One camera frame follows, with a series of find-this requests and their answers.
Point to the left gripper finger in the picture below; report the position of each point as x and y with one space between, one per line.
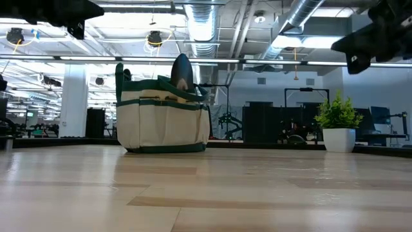
88 8
88 16

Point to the green plant in white pot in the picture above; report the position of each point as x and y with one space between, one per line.
338 140

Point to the dark desk monitor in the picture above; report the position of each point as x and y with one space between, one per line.
380 116

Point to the black partition panel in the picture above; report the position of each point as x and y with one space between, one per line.
264 124

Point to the beige green canvas gardening bag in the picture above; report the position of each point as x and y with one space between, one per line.
161 125

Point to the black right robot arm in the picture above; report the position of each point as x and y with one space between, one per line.
402 32

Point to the black aluminium table frame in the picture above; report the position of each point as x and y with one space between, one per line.
257 145

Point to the silver ventilation duct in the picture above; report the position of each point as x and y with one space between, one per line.
301 13
202 25

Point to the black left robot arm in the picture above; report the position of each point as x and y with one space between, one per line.
19 9

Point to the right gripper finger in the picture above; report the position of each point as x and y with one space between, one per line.
352 41
352 49

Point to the black cabinet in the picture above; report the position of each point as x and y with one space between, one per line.
95 124

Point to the white building column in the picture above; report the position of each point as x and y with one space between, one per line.
73 103

